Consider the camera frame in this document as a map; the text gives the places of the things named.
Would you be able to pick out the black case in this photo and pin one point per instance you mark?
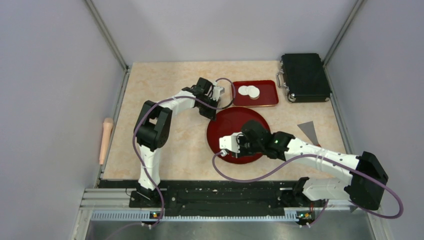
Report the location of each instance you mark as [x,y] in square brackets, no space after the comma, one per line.
[303,77]

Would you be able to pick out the rectangular red tray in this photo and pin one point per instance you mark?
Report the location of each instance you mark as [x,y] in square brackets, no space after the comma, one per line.
[268,94]

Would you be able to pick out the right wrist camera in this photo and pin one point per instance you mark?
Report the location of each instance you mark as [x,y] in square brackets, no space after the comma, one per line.
[229,145]

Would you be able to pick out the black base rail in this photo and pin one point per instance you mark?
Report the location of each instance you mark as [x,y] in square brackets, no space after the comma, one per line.
[215,198]

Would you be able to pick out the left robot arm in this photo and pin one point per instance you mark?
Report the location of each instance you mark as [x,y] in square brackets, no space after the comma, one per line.
[153,126]

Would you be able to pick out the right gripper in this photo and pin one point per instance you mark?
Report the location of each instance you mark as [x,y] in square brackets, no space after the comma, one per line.
[242,154]

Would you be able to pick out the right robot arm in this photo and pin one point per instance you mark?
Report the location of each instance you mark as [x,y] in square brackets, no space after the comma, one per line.
[358,178]

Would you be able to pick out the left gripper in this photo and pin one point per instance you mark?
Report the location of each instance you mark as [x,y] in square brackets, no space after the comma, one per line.
[209,114]

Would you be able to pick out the left white wrapper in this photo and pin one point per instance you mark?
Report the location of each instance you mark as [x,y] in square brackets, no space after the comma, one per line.
[243,90]

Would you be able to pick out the beige wooden rolling pin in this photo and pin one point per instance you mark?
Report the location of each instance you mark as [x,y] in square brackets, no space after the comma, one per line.
[107,127]

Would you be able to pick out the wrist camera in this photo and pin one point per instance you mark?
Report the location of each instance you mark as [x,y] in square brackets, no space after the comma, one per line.
[217,91]
[229,145]

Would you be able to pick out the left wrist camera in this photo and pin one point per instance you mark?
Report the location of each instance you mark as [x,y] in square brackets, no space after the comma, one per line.
[217,91]

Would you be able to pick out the round red tray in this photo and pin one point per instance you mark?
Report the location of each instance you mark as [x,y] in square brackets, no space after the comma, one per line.
[229,121]

